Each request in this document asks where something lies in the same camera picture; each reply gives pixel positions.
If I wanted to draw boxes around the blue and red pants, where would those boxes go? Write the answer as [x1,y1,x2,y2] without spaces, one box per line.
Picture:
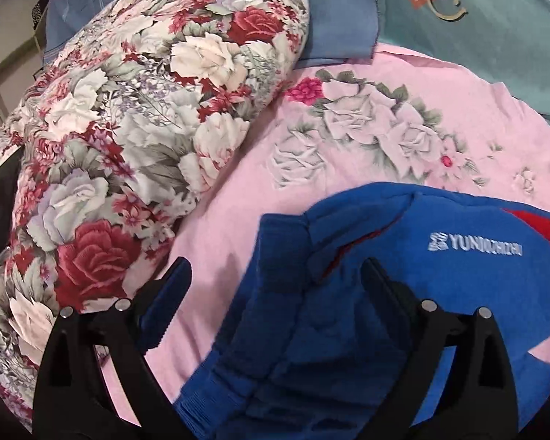
[175,183,550,439]

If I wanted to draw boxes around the red floral quilt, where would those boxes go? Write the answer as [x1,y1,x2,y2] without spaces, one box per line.
[0,0,310,425]

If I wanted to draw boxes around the black smartphone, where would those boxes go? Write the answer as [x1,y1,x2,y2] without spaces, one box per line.
[0,146,25,256]

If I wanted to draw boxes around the pink floral bed sheet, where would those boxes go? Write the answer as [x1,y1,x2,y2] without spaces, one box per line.
[147,47,550,409]

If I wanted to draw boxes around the teal heart pattern blanket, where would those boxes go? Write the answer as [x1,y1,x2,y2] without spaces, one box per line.
[377,0,550,123]

